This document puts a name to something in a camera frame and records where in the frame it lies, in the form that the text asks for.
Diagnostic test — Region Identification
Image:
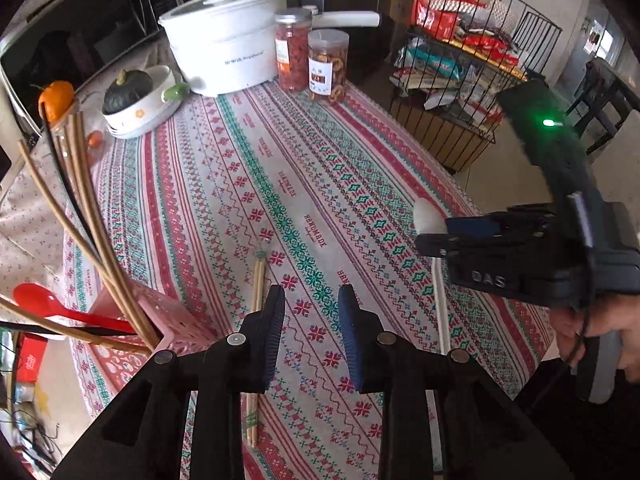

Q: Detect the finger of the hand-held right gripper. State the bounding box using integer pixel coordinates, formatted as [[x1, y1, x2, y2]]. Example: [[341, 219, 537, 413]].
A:
[[414, 234, 506, 261], [445, 212, 506, 237]]

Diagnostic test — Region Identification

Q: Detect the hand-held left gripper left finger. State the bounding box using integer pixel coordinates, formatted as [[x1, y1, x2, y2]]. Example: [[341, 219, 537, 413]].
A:
[[50, 284, 287, 480]]

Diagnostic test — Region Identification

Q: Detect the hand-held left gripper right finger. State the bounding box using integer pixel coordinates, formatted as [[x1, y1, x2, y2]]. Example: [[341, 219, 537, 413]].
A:
[[337, 284, 576, 480]]

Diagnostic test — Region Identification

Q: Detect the white plastic spoon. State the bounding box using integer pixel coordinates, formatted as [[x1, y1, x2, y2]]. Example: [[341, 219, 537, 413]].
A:
[[413, 199, 451, 358]]

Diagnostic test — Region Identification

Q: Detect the green-tipped wooden chopstick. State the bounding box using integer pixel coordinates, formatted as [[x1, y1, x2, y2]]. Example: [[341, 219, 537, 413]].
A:
[[249, 246, 267, 448]]

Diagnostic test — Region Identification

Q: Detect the pink utensil holder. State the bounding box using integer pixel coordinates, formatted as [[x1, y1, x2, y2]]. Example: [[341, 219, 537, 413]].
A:
[[87, 280, 218, 356]]

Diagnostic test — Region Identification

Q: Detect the red plastic spoon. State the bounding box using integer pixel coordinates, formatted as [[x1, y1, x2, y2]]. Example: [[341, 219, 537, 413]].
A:
[[12, 282, 136, 333]]

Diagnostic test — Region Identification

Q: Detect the bundle of wooden chopsticks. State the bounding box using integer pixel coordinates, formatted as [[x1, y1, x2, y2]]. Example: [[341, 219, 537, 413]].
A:
[[0, 105, 161, 353]]

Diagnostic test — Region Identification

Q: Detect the person's right hand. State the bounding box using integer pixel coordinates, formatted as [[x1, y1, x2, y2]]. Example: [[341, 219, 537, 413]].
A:
[[550, 292, 640, 377]]

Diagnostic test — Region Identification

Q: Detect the striped patterned tablecloth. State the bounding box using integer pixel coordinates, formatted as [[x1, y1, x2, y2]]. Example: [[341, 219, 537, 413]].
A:
[[62, 77, 556, 480]]

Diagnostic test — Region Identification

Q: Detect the dark wooden chair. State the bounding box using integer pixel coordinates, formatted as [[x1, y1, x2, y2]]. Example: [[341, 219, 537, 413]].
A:
[[565, 57, 640, 156]]

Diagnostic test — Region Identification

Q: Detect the heap of red snack packets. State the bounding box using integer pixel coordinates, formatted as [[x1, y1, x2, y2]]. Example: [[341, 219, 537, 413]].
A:
[[412, 0, 501, 46]]

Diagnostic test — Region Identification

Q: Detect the red box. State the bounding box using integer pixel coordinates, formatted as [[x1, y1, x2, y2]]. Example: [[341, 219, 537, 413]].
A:
[[17, 335, 48, 383]]

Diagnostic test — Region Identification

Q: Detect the clear jar of red snacks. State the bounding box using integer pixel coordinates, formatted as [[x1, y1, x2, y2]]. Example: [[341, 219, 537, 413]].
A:
[[274, 8, 313, 92]]

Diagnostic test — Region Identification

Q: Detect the small-flower print table cover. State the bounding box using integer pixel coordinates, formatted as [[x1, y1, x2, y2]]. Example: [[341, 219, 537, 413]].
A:
[[0, 35, 166, 311]]

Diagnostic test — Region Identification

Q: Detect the dark green kabocha squash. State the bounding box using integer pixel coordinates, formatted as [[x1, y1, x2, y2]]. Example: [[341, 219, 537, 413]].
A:
[[102, 69, 154, 114]]

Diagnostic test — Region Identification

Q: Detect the white electric cooking pot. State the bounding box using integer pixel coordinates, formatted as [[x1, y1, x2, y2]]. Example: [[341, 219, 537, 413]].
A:
[[157, 0, 381, 97]]

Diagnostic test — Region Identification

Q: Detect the orange fruit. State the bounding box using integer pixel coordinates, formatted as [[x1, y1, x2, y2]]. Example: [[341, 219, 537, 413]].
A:
[[38, 80, 76, 123]]

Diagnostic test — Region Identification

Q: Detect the black glass-door microwave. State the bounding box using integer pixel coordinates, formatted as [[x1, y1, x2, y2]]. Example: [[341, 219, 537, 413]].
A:
[[0, 0, 183, 146]]

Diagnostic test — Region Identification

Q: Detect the black wire storage rack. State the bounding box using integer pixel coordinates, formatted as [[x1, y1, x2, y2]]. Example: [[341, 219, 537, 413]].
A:
[[390, 0, 563, 171]]

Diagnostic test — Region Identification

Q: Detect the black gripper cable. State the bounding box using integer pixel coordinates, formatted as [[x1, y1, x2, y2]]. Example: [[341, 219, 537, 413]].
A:
[[530, 310, 588, 411]]

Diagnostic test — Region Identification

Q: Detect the clear jar of ring snacks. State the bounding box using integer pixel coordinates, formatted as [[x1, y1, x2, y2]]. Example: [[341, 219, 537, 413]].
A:
[[307, 29, 350, 103]]

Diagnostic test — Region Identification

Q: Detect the white bowl with green handle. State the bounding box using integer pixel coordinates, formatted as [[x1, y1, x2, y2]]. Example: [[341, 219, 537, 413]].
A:
[[102, 64, 191, 140]]

